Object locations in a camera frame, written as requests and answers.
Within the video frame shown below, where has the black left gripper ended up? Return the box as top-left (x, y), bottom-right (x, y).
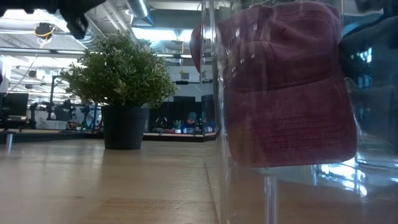
top-left (58, 0), bottom-right (107, 40)

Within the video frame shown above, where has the maroon baseball cap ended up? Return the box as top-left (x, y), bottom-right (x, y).
top-left (188, 1), bottom-right (358, 169)

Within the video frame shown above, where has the green artificial bushy plant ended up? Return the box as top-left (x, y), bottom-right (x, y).
top-left (59, 30), bottom-right (178, 108)

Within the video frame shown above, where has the long ceiling light fixture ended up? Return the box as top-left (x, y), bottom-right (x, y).
top-left (131, 27), bottom-right (195, 44)

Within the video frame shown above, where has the black computer monitor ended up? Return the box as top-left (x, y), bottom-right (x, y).
top-left (1, 92), bottom-right (30, 121)

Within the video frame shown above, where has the black plastic plant pot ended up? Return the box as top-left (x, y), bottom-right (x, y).
top-left (101, 105), bottom-right (150, 151)

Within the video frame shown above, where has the wooden background desk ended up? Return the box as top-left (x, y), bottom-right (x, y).
top-left (0, 127), bottom-right (218, 144)

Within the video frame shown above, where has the person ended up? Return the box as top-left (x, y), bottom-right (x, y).
top-left (179, 111), bottom-right (200, 134)

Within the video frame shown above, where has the large clear plastic bin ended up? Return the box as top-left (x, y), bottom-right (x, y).
top-left (200, 0), bottom-right (398, 224)

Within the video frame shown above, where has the small clear plastic bin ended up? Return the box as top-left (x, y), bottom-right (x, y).
top-left (341, 76), bottom-right (398, 170)

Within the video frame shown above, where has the yellow hanging cable reel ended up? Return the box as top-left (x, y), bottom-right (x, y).
top-left (33, 22), bottom-right (56, 40)

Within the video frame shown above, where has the silver ceiling air duct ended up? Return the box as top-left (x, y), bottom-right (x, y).
top-left (125, 0), bottom-right (150, 19)

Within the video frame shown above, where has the black overhead camera stand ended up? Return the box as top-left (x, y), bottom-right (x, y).
top-left (173, 79), bottom-right (214, 125)

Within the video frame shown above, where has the short metal post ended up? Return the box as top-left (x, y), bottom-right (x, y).
top-left (5, 131), bottom-right (16, 154)

